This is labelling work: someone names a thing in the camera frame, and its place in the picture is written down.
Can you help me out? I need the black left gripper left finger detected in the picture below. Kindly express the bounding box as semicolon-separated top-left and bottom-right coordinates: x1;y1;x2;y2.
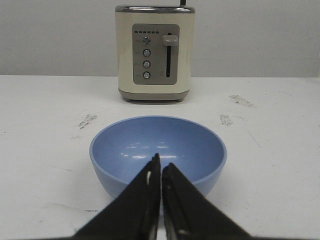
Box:
74;153;160;238

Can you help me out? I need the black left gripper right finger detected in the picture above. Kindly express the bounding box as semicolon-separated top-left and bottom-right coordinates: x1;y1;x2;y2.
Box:
162;163;250;238

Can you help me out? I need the blue bowl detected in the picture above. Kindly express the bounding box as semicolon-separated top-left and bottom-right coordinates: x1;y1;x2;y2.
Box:
89;115;228;198

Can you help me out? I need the cream two-slot toaster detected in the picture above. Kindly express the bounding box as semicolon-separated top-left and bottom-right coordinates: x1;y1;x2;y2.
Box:
115;4;196;102

